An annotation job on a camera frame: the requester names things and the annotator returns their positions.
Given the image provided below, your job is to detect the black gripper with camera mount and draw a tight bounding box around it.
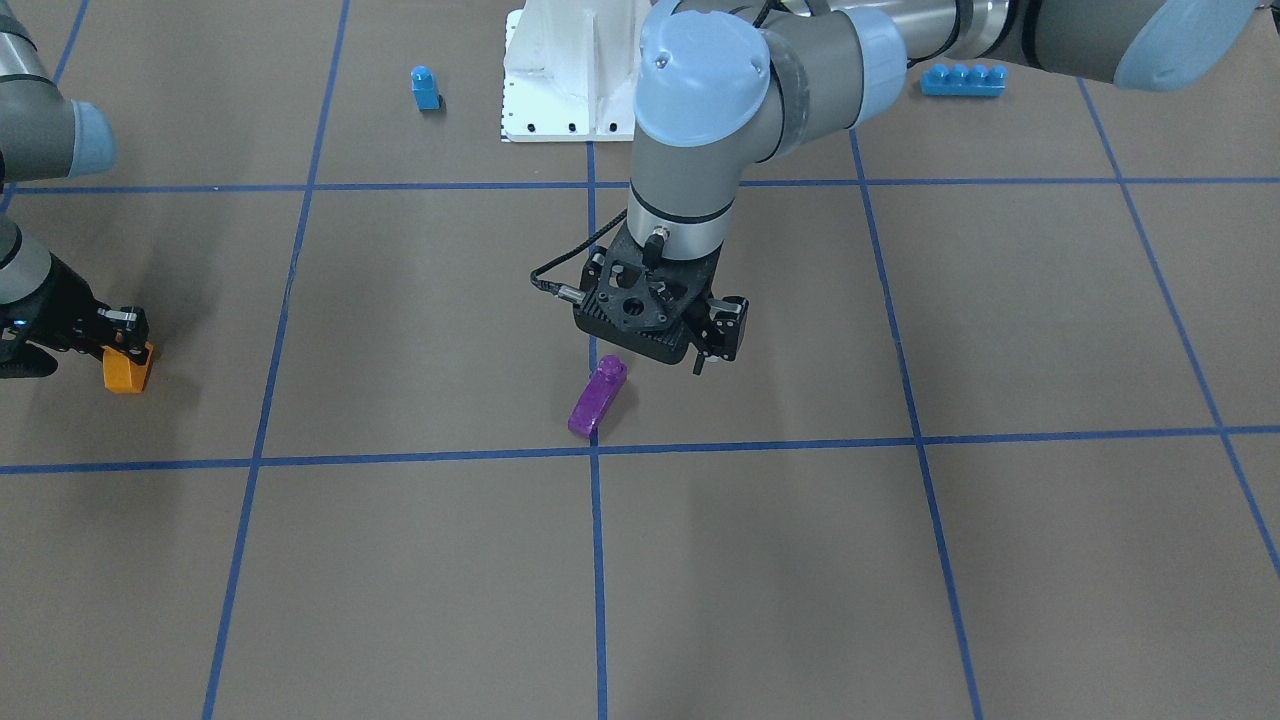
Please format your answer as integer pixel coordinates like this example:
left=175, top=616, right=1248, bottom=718
left=573, top=227, right=749, bottom=375

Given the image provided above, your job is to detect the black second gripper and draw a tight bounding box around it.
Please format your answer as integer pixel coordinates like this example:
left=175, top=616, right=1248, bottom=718
left=1, top=258, right=151, bottom=379

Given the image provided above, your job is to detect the orange trapezoid block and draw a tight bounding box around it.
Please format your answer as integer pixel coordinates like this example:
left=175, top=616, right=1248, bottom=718
left=101, top=342, right=155, bottom=395

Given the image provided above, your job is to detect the purple trapezoid block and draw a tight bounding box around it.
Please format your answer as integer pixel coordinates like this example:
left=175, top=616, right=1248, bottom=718
left=566, top=354, right=628, bottom=439

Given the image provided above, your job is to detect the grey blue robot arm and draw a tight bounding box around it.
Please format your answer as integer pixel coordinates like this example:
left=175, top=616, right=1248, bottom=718
left=553, top=1, right=1256, bottom=370

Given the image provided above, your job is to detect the second grey robot arm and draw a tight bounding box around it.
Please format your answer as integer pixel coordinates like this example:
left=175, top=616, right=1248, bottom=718
left=1, top=4, right=154, bottom=395

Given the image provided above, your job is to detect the blue tape line lengthwise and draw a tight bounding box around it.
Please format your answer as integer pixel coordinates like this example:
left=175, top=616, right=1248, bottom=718
left=585, top=141, right=609, bottom=719

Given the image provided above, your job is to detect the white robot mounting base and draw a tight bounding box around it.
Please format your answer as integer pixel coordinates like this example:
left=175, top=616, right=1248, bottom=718
left=500, top=1, right=652, bottom=143

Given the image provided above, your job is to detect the long blue studded block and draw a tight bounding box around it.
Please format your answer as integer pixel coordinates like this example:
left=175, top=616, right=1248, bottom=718
left=919, top=63, right=1009, bottom=97

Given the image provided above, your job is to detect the small blue block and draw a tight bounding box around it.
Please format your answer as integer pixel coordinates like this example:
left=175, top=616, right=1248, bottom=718
left=410, top=65, right=443, bottom=111

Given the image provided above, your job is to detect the blue tape line crosswise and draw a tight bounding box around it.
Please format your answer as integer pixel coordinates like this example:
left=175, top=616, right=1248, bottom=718
left=1, top=424, right=1279, bottom=477

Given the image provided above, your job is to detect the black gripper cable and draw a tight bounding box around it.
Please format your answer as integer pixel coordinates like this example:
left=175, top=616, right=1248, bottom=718
left=529, top=205, right=628, bottom=304

